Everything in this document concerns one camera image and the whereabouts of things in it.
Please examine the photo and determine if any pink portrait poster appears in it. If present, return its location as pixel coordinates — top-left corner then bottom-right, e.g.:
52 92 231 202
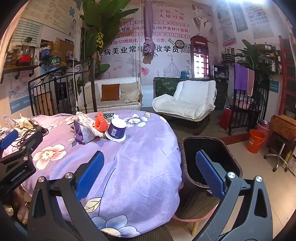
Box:
216 5 236 47

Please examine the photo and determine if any wooden board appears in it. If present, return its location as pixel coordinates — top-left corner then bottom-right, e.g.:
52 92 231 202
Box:
35 91 55 116

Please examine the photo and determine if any potted green plant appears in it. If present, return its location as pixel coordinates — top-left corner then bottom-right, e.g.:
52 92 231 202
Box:
236 39 278 81

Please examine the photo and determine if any large wall poster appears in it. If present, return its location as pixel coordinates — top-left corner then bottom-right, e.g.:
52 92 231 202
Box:
99 0 219 79

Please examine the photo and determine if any cardboard box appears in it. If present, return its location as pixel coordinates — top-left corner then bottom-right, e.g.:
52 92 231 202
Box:
54 38 74 61

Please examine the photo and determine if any purple towel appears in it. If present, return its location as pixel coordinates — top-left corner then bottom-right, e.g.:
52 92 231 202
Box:
233 64 248 92

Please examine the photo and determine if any blue notice board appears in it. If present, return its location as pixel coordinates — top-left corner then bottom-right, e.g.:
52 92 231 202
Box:
11 20 43 47

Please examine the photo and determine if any black trash bin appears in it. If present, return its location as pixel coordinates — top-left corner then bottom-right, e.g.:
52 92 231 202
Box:
174 136 243 220

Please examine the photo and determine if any black cable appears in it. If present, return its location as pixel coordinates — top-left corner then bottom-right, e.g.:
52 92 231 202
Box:
17 125 49 146

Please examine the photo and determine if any pile of plastic wrappers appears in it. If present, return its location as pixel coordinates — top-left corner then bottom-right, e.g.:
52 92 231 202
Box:
11 116 40 130

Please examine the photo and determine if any white grid poster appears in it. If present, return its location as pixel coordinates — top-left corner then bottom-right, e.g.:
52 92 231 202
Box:
245 2 274 39

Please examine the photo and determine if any purple hanging cloth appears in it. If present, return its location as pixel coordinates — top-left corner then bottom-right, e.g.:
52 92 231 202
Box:
142 0 155 64

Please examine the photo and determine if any white list poster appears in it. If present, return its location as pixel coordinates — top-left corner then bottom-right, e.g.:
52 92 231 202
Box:
21 0 82 39

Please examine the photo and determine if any chrome swivel stool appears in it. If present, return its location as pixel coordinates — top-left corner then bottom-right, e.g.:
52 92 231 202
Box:
264 134 290 172

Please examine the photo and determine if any dark narrow poster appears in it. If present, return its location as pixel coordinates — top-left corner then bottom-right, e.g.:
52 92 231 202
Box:
229 2 248 33

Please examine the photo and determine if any face poster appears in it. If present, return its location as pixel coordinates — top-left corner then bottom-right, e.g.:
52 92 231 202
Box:
8 70 33 114

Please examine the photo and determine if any white lounge chair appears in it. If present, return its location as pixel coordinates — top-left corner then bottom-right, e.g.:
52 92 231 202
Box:
152 80 216 135

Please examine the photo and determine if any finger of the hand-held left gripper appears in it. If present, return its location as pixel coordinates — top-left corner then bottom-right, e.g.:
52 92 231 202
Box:
0 129 44 164

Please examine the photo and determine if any orange cushion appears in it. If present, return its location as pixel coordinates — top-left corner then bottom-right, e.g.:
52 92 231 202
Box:
101 84 120 102

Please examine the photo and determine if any red phone booth cabinet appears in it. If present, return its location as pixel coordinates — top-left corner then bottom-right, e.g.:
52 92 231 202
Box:
190 36 210 79

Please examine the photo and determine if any pink stool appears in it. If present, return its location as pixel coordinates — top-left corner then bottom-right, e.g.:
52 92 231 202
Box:
172 213 208 235

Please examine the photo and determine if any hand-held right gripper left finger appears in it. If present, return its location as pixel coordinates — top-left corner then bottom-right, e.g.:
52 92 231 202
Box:
27 151 109 241

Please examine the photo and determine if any beige cushion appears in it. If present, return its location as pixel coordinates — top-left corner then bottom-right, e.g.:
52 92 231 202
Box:
120 82 141 103
83 82 102 102

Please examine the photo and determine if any clear plastic bottle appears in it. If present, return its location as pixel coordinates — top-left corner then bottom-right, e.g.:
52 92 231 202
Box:
2 115 14 131

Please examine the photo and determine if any white wicker swing sofa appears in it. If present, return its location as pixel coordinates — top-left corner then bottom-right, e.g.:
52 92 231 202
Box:
77 76 142 113

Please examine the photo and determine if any teal tin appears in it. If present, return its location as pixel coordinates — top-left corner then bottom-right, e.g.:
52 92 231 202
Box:
47 56 62 71

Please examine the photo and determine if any banana plant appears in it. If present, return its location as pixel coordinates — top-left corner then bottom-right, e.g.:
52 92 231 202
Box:
79 0 140 79

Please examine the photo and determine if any orange foam fruit net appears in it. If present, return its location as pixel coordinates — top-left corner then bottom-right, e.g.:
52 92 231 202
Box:
94 111 109 137

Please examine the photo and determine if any red appliance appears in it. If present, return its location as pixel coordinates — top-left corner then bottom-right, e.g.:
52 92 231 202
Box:
18 54 31 66

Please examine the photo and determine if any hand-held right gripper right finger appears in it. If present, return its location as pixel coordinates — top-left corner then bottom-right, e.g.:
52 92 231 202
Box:
195 150 273 241

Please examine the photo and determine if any black iron bed frame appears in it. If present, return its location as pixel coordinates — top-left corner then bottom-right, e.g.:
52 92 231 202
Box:
28 58 97 116

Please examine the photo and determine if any pink towel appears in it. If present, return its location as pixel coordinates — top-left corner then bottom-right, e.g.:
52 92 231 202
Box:
246 68 255 96

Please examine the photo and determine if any black iron railing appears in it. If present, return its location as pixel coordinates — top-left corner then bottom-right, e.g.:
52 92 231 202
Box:
228 79 270 136

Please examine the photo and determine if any purple packet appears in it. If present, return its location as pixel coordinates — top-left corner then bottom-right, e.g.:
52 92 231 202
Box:
73 120 95 144

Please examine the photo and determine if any purple floral bedsheet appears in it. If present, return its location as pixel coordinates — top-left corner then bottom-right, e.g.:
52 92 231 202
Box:
2 111 183 239

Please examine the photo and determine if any wooden wall shelf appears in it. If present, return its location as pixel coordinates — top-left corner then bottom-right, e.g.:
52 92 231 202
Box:
0 65 40 84

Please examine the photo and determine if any white tissue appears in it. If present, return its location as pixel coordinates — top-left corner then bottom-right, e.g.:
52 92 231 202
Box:
74 112 107 137

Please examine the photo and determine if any orange bucket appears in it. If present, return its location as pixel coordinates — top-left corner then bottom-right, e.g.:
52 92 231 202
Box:
246 129 266 154

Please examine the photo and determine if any orange patterned suitcase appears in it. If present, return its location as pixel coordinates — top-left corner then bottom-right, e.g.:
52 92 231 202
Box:
270 115 296 141

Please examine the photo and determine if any grey water dispenser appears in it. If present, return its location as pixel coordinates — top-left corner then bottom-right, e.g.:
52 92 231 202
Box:
57 81 70 114

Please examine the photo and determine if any person's left hand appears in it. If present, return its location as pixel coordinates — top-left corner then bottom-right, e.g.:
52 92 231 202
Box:
3 189 31 226

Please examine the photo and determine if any red ladder shelf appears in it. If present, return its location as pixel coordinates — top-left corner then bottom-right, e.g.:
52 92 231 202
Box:
279 35 296 116

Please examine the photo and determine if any bottle wall rack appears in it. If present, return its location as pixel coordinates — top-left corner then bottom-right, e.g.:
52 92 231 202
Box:
221 47 242 66

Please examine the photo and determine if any black framed picture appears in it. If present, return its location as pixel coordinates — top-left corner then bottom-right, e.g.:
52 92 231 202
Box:
213 65 229 80

